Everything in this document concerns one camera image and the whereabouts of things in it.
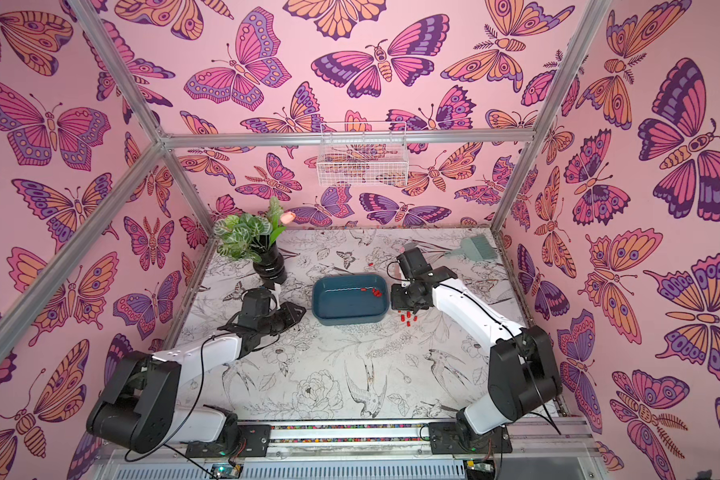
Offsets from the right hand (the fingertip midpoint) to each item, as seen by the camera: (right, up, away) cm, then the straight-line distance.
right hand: (392, 303), depth 86 cm
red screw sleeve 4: (+6, -5, +9) cm, 12 cm away
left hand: (-25, -2, +4) cm, 26 cm away
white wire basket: (-8, +46, +9) cm, 48 cm away
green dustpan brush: (+35, +17, +27) cm, 47 cm away
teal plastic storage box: (-15, -1, +16) cm, 22 cm away
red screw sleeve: (-4, +1, +14) cm, 15 cm away
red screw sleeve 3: (+4, -6, +9) cm, 12 cm away
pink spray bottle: (+7, +16, +30) cm, 35 cm away
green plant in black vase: (-41, +19, -1) cm, 45 cm away
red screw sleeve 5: (+6, -8, +8) cm, 13 cm away
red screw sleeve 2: (-6, +10, +23) cm, 26 cm away
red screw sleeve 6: (+8, -6, +9) cm, 13 cm away
